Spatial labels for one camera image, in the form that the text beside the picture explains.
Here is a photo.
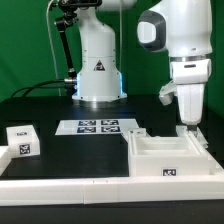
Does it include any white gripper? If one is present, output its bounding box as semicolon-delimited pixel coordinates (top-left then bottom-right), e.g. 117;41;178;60
170;59;211;132

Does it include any white cabinet door panel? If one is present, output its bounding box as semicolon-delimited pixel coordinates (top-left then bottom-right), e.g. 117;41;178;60
176;125;208;149
129;128;146;137

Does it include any white cabinet body box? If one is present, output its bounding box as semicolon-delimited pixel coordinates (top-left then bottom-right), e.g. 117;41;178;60
128;134;212;177

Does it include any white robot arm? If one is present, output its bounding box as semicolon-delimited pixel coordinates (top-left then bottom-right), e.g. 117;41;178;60
74;0;212;126

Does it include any white cabinet top block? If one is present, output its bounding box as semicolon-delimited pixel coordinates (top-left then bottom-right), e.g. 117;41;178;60
6;125;40;158

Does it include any white tag base sheet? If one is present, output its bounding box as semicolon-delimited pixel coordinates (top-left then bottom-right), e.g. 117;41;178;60
56;119;138;135

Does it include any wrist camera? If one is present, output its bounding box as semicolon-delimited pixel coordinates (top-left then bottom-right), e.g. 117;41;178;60
159;81;176;106

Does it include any white U-shaped fence frame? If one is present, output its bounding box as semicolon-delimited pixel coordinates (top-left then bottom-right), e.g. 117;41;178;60
0;143;224;206

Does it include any black cable bundle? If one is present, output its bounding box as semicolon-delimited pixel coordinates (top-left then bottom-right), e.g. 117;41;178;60
11;78;78;98

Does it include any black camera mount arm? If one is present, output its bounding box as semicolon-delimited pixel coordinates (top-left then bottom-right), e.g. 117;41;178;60
52;0;102;78

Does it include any white thin cable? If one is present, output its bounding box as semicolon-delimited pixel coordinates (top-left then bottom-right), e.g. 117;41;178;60
45;0;63;97

